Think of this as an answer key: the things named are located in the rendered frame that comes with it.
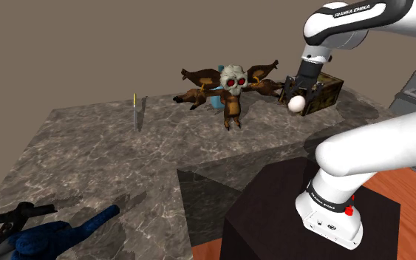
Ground light blue cup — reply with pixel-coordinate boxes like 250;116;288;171
210;64;227;110

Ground white egg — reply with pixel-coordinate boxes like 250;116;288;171
287;95;307;114

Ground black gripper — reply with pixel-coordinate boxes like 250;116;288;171
282;59;325;106

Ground brown winged skull-head monster figure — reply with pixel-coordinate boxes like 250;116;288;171
172;59;286;131

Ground dark robot stand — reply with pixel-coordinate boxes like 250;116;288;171
219;156;401;260

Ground thin grey yellow-handled knife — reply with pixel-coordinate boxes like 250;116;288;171
132;92;139;131

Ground dark wooden crate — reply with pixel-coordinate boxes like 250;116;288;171
279;72;344;117

